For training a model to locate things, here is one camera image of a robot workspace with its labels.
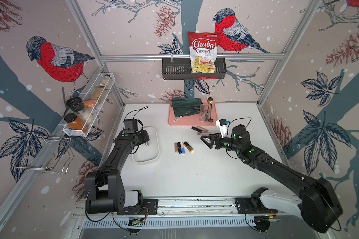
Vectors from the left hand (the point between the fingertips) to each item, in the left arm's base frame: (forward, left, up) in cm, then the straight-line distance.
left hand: (148, 133), depth 89 cm
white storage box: (-9, 0, -11) cm, 14 cm away
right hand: (-7, -33, +8) cm, 35 cm away
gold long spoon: (+27, -41, +1) cm, 49 cm away
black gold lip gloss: (+11, -33, -11) cm, 36 cm away
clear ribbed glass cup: (+23, -37, -6) cm, 44 cm away
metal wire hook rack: (-25, +29, +24) cm, 45 cm away
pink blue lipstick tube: (-5, -21, -11) cm, 24 cm away
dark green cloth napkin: (+33, -20, -10) cm, 40 cm away
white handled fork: (+26, -24, -11) cm, 38 cm away
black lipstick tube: (-4, -19, -11) cm, 22 cm away
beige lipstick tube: (-4, -17, -11) cm, 21 cm away
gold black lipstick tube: (-3, -24, -10) cm, 26 cm away
